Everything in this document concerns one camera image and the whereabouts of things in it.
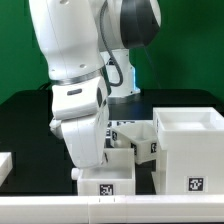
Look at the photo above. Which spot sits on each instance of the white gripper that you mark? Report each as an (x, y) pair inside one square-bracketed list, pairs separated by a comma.
[(85, 138)]

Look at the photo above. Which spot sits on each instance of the white upside-down drawer with knob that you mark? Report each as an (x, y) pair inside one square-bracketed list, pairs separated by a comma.
[(116, 176)]

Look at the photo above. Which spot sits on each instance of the white drawer cabinet box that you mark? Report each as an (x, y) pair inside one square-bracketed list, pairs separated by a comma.
[(190, 151)]

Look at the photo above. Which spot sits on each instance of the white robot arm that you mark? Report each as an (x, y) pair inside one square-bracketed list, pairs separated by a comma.
[(72, 35)]

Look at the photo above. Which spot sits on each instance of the white open drawer with knob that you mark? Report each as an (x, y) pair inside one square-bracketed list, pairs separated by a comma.
[(140, 136)]

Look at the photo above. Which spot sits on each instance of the white marker base plate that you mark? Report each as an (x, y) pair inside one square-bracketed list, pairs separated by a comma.
[(114, 123)]

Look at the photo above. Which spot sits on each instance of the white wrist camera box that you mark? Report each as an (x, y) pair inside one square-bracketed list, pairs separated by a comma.
[(76, 101)]

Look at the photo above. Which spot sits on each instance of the white left fence rail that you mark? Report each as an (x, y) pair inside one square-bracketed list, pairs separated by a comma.
[(5, 165)]

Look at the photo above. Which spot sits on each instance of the white fence rail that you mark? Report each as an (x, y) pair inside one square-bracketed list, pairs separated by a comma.
[(112, 209), (5, 165)]

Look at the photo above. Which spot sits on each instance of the white front fence rail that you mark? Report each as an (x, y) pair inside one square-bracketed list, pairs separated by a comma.
[(112, 209)]

